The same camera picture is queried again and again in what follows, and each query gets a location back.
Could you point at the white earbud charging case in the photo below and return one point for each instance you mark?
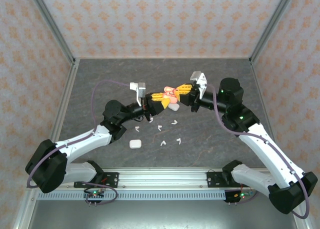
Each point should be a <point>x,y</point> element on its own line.
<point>175,107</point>
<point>135,144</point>

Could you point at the pink earbud charging case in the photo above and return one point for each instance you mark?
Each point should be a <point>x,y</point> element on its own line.
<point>170,90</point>

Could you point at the white earbud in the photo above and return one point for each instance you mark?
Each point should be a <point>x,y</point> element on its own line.
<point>151,120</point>
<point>174,122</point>
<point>163,143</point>
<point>159,127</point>
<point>179,140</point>
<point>137,129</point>

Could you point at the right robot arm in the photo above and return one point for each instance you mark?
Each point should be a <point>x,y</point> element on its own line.
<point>265,149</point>

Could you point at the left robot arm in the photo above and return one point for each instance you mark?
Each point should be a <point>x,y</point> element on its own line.
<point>82,141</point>

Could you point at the controller board with LED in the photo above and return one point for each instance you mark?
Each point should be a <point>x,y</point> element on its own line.
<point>232,196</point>
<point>95,195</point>

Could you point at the grey metal sheet panel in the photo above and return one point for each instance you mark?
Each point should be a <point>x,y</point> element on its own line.
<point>162,214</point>

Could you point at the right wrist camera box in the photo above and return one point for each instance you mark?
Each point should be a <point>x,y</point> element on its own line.
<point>197,76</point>

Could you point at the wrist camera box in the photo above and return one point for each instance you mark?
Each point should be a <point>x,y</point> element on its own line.
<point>141,89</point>
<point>197,76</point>

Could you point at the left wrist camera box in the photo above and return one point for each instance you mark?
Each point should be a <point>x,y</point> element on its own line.
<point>141,89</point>

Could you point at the aluminium side rail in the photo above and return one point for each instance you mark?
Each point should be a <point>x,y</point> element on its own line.
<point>66,89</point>
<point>261,89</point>

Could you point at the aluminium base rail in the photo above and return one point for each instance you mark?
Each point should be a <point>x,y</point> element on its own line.
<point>162,179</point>

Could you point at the aluminium corner post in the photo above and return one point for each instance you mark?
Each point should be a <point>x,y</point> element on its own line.
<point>53,26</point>
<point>271,26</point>

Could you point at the aluminium frame leg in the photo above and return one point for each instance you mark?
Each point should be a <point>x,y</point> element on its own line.
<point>301,224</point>
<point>25,209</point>

